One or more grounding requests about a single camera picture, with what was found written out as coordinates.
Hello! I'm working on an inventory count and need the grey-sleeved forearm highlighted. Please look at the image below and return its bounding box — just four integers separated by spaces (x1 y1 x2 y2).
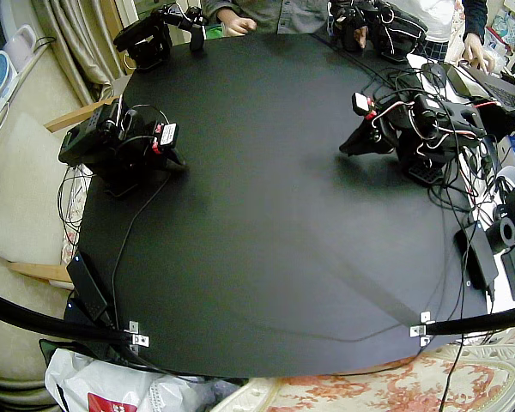
204 0 238 16

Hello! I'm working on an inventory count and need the dark-sleeved forearm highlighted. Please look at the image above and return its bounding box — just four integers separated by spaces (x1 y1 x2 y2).
462 0 490 44

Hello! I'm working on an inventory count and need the grey-shirted person right hand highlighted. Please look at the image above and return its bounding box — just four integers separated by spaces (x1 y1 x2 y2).
217 7 258 36

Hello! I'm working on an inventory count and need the white-shirted person left hand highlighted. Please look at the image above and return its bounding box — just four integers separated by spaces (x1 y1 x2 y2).
461 33 492 76

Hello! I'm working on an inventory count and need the grey-shirted person torso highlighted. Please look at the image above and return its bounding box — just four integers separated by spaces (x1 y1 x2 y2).
234 0 332 38

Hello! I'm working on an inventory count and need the black computer mouse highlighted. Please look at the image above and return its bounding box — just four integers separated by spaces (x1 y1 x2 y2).
422 63 448 87

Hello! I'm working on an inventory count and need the white-shirted person torso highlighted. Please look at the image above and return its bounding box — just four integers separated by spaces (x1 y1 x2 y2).
411 0 463 64

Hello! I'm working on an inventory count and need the pink floral cushion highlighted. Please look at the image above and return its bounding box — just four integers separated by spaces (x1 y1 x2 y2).
449 0 469 61

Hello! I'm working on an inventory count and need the dark laptop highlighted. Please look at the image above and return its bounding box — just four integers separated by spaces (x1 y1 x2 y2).
447 63 515 117

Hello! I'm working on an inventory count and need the beige curtain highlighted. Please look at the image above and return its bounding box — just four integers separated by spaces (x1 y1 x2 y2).
30 0 128 108

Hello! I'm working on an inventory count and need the black tape roll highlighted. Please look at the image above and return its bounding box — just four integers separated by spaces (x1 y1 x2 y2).
484 216 515 253

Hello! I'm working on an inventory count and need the black power adapter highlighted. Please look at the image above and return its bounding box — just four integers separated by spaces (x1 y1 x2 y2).
65 250 109 322
453 221 500 297

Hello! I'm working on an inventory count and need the cream chair cushion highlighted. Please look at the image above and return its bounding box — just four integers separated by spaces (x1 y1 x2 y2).
0 112 76 265

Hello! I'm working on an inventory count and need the white pink humidifier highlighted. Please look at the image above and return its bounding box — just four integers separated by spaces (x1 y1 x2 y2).
3 24 39 72

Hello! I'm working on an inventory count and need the black stand pole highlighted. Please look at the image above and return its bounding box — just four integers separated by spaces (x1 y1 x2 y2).
424 302 515 336
0 286 134 344

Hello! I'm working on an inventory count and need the white plastic bag red print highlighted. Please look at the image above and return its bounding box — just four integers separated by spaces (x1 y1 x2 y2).
45 347 211 412

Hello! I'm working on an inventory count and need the pink floral rug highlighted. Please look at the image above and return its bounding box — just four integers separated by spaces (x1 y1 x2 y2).
214 330 515 412

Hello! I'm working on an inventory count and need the wooden chair frame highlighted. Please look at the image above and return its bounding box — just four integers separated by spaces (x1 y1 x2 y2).
6 97 119 285

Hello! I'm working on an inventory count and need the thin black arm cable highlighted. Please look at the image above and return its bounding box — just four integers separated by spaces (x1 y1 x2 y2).
110 171 173 332

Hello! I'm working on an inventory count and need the black hanging cable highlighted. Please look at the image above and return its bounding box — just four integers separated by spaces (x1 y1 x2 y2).
438 341 467 412

